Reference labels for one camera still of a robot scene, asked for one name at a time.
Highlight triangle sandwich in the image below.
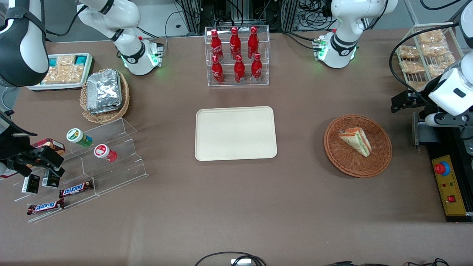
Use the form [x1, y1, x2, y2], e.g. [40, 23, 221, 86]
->
[338, 127, 372, 157]

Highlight white plastic snack tray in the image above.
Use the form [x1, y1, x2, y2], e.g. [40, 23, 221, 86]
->
[27, 53, 95, 91]

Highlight light oval wicker basket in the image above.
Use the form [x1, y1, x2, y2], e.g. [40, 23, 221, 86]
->
[80, 68, 130, 124]

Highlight round brown wicker basket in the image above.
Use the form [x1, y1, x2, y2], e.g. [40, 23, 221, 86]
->
[324, 114, 393, 178]

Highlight beige rectangular serving tray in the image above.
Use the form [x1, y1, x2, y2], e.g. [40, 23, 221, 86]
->
[195, 106, 278, 162]

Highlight small black box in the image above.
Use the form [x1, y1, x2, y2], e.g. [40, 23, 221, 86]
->
[21, 174, 40, 194]
[41, 170, 61, 189]

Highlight black yellow control box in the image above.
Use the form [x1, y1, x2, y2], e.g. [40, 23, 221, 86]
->
[412, 111, 473, 223]

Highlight brown red snack box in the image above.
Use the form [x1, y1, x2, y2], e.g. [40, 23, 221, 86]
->
[31, 138, 66, 156]

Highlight snickers bar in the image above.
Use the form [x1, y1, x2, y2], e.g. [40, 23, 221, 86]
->
[59, 180, 94, 199]
[27, 199, 65, 216]

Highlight green snack can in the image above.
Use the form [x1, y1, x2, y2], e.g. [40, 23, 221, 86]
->
[66, 128, 93, 148]

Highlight yellow control panel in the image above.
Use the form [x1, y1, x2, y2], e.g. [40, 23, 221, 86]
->
[431, 154, 468, 216]

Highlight red snack can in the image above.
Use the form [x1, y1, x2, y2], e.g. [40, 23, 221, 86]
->
[93, 144, 118, 163]

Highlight clear acrylic stepped stand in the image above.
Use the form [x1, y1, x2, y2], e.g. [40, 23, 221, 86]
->
[13, 117, 149, 223]

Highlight silver foil packet stack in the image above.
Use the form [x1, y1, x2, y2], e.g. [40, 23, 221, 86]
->
[86, 69, 123, 114]

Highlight red cola bottle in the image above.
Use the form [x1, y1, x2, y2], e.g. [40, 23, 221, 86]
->
[234, 55, 246, 83]
[248, 26, 259, 59]
[211, 30, 224, 61]
[211, 55, 224, 85]
[230, 27, 241, 59]
[251, 53, 263, 82]

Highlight clear acrylic bottle rack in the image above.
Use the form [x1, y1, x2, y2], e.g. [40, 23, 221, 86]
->
[204, 25, 270, 87]

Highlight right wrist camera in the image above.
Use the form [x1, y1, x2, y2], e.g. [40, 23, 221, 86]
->
[33, 146, 64, 169]

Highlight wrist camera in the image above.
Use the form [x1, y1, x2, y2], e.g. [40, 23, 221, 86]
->
[33, 146, 64, 169]
[391, 90, 431, 113]

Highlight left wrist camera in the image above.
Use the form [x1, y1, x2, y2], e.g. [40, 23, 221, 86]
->
[391, 90, 431, 113]

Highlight white wire rack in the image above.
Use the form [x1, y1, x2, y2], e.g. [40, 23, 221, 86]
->
[396, 22, 464, 93]

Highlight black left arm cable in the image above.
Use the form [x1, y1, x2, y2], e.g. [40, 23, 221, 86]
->
[389, 22, 460, 108]

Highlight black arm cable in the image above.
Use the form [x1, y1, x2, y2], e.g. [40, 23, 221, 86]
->
[44, 6, 89, 37]
[389, 22, 460, 108]

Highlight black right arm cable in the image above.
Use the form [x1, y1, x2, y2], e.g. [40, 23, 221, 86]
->
[44, 6, 89, 37]

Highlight black cable bundle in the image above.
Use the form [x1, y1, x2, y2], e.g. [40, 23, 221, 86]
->
[325, 258, 450, 266]

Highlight tangled background cables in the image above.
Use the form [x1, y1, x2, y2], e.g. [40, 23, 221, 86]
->
[297, 0, 335, 31]

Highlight black looped floor cable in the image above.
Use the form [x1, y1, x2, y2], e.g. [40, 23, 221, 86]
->
[194, 252, 267, 266]

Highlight aluminium frame rack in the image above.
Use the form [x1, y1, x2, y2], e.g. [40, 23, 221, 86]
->
[177, 0, 300, 34]

